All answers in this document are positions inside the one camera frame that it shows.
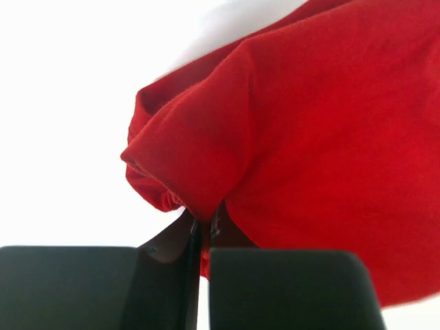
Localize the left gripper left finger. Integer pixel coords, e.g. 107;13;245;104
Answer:
1;212;200;330

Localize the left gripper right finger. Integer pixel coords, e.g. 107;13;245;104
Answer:
209;204;386;329

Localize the red t shirt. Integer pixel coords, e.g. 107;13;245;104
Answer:
121;1;439;307

